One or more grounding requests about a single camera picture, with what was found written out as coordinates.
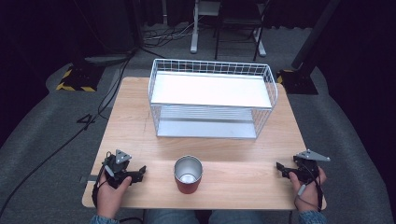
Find person's left hand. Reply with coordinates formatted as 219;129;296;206
96;175;134;219

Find bundle of floor cables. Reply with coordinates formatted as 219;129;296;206
142;18;197;49

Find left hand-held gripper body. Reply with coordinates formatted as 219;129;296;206
102;148;133;189

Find black stand with striped base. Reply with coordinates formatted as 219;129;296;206
55;0;106;93

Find left hand-held gripper cable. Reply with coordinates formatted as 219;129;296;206
91;150;113;209

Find long black floor cable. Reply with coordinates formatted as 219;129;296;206
0;46;138;217

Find white wire two-tier rack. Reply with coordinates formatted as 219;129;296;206
148;58;279;140

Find person's right hand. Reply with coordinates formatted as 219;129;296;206
289;167;328;213

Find red cup with metal inside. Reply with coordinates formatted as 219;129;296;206
173;155;204;195

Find white metal stand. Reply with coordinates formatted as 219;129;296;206
190;0;267;58

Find hand-held gripper cable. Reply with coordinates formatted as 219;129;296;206
293;161;325;213
91;150;113;209

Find right hand-held gripper cable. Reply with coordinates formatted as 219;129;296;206
293;161;325;213

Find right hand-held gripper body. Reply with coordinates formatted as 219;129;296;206
292;148;332;185

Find black chair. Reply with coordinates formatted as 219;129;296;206
213;0;273;63

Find black slanted stand with base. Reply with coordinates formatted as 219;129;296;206
276;0;342;95

